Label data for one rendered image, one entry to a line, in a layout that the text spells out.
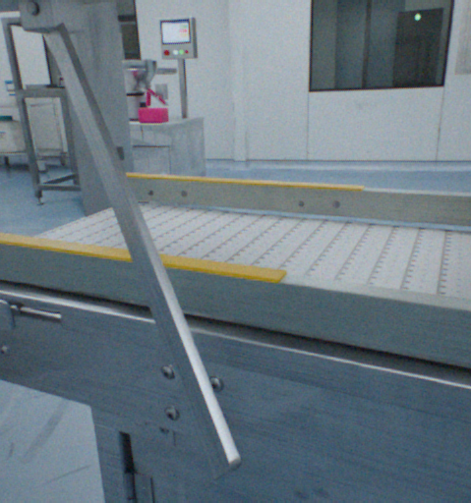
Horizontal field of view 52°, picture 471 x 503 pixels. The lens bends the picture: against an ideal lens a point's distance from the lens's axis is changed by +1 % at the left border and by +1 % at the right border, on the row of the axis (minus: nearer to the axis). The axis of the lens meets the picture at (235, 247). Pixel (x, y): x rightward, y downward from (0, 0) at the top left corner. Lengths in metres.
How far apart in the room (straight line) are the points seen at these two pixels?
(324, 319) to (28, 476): 1.31
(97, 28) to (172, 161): 2.40
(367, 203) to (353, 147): 5.11
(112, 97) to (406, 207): 0.42
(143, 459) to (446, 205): 0.40
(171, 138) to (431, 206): 2.61
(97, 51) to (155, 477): 0.52
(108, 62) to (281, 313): 0.51
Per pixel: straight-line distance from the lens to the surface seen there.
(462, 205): 0.54
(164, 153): 3.09
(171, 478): 0.53
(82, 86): 0.32
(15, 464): 1.59
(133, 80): 3.38
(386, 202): 0.54
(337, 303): 0.29
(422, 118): 5.63
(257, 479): 0.47
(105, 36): 0.73
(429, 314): 0.28
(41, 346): 0.45
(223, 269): 0.31
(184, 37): 3.42
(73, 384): 0.45
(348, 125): 5.63
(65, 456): 1.56
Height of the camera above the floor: 0.99
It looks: 19 degrees down
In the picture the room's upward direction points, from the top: 2 degrees counter-clockwise
